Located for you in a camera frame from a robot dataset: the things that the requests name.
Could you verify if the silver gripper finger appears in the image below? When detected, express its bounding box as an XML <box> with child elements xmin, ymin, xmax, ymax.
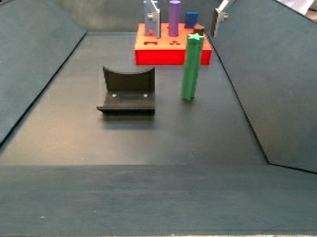
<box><xmin>210</xmin><ymin>0</ymin><xmax>230</xmax><ymax>38</ymax></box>
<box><xmin>143</xmin><ymin>0</ymin><xmax>161</xmax><ymax>39</ymax></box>

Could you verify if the green star-shaped peg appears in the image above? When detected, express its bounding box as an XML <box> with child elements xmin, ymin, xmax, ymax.
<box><xmin>181</xmin><ymin>33</ymin><xmax>205</xmax><ymax>100</ymax></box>

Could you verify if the red peg board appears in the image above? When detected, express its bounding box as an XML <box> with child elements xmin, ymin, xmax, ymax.
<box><xmin>134</xmin><ymin>22</ymin><xmax>213</xmax><ymax>66</ymax></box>

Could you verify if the purple cylinder peg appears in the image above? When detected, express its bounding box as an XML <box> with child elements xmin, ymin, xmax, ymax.
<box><xmin>169</xmin><ymin>0</ymin><xmax>181</xmax><ymax>37</ymax></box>

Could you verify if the blue square peg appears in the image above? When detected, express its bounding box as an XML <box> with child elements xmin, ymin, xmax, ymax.
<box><xmin>185</xmin><ymin>11</ymin><xmax>198</xmax><ymax>29</ymax></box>

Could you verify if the black curved holder stand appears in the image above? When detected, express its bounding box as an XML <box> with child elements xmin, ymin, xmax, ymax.
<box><xmin>96</xmin><ymin>68</ymin><xmax>157</xmax><ymax>113</ymax></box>

